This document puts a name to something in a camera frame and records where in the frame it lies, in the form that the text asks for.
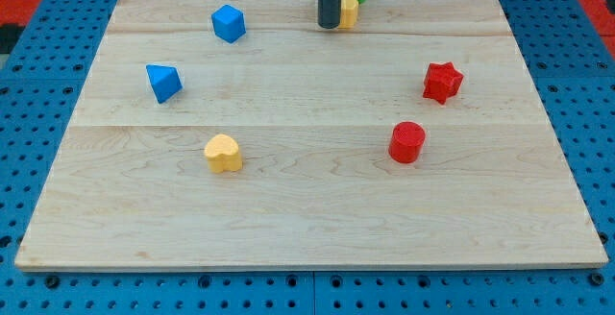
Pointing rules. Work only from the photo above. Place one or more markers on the yellow heart block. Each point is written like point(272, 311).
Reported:
point(223, 154)

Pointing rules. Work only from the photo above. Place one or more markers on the blue triangular prism block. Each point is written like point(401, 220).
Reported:
point(164, 80)

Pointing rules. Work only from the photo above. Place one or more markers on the red star block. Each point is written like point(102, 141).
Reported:
point(441, 82)

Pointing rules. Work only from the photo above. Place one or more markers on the yellow hexagon block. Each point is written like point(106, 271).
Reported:
point(348, 14)

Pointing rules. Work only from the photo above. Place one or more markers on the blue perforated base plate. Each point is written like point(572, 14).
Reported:
point(564, 43)

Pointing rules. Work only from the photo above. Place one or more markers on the blue cube block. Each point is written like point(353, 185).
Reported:
point(228, 23)

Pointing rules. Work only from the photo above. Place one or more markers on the light wooden board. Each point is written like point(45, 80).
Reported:
point(313, 113)

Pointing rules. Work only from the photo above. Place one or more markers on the red cylinder block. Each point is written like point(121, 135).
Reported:
point(406, 142)

